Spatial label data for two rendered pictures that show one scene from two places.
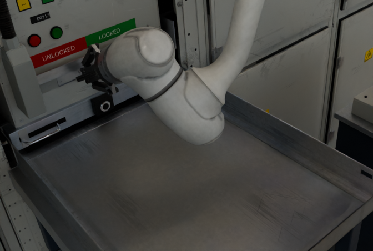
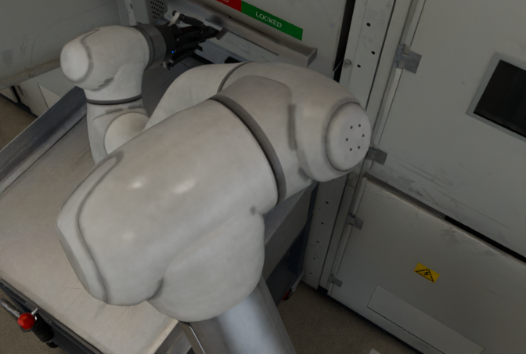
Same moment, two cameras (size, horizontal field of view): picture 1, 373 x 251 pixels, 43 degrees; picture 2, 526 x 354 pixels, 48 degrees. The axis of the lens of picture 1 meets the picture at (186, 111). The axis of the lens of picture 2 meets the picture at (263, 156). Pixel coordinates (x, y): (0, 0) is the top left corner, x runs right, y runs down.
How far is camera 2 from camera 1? 1.15 m
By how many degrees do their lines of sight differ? 50
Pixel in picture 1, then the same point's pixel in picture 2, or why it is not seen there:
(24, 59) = not seen: outside the picture
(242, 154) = not seen: hidden behind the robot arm
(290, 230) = (81, 298)
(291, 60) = (507, 272)
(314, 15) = not seen: outside the picture
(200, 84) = (103, 128)
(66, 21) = not seen: outside the picture
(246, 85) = (411, 221)
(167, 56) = (74, 78)
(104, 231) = (66, 139)
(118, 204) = not seen: hidden behind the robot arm
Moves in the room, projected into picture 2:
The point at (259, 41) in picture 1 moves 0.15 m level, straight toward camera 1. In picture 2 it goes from (455, 202) to (388, 211)
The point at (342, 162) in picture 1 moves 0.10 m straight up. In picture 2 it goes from (169, 336) to (163, 318)
